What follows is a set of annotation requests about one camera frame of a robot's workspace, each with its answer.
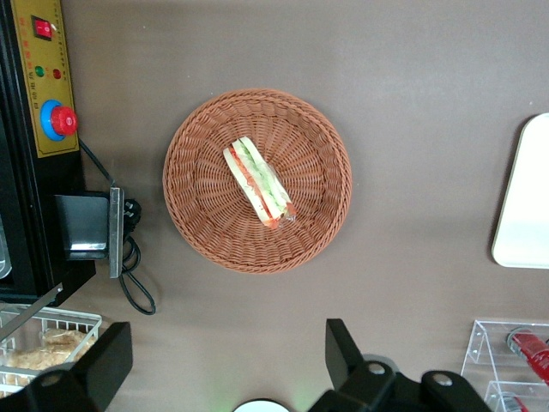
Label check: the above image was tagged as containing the sandwich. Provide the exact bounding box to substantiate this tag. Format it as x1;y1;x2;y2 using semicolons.
221;136;299;229

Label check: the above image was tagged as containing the clear acrylic bottle rack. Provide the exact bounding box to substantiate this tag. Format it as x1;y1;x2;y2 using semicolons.
461;318;549;412

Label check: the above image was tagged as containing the black sealing machine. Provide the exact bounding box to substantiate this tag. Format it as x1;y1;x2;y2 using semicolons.
0;0;125;308

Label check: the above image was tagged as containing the red cola bottle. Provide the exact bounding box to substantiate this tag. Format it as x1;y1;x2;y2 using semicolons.
507;327;549;384

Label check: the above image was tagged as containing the round brown wicker basket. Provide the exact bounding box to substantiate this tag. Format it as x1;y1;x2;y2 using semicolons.
161;88;353;276

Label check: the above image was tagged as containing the beige plastic tray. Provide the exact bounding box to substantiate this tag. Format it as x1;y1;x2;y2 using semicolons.
492;112;549;270

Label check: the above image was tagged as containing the white wire rack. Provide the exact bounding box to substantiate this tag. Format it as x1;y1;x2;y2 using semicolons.
0;302;104;398

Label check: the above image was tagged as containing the red emergency stop button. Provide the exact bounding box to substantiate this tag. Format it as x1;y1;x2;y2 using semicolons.
40;99;79;142

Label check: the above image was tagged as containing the metal lever bar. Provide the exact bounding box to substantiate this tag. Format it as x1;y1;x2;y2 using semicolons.
0;282;64;344

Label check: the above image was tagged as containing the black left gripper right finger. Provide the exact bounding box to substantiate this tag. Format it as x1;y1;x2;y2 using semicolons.
306;318;492;412

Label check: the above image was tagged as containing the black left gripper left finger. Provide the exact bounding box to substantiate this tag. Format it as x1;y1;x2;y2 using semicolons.
0;321;133;412

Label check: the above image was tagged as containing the yellow control panel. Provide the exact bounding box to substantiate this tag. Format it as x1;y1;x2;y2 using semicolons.
10;0;81;159

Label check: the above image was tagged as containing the red rocker switch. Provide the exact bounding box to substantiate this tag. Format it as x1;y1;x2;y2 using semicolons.
30;15;54;42

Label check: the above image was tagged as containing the black power cable with plug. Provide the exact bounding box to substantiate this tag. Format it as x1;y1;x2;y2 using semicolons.
78;139;156;317

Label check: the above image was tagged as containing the wrapped rice cracker pack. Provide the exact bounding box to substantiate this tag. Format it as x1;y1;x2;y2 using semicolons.
40;328;98;349
4;342;87;371

